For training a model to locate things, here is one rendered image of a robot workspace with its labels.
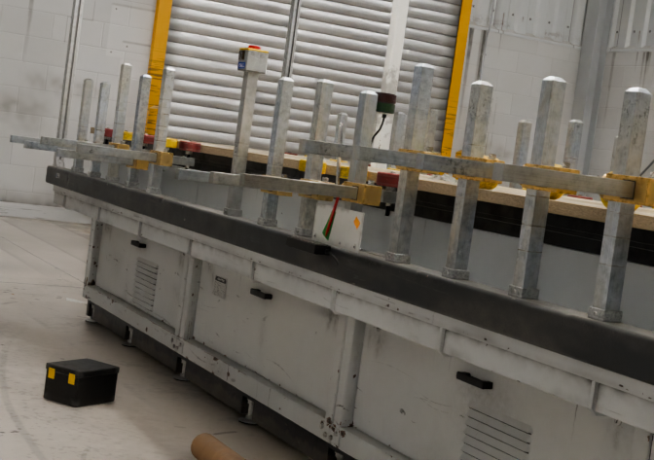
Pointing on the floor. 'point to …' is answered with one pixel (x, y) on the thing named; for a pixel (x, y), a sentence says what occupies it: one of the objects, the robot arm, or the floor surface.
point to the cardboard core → (212, 448)
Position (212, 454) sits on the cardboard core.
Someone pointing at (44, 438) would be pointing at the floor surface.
